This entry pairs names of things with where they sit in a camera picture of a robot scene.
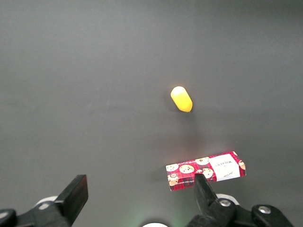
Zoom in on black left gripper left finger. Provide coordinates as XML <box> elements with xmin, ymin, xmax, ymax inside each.
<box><xmin>30</xmin><ymin>174</ymin><xmax>89</xmax><ymax>227</ymax></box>

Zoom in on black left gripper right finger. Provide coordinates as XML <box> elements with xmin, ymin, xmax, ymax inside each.
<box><xmin>187</xmin><ymin>174</ymin><xmax>237</xmax><ymax>227</ymax></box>

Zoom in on red tartan cookie box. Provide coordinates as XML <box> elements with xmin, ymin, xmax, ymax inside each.
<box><xmin>165</xmin><ymin>151</ymin><xmax>247</xmax><ymax>192</ymax></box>

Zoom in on yellow lemon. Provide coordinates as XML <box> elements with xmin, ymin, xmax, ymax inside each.
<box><xmin>170</xmin><ymin>86</ymin><xmax>193</xmax><ymax>113</ymax></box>

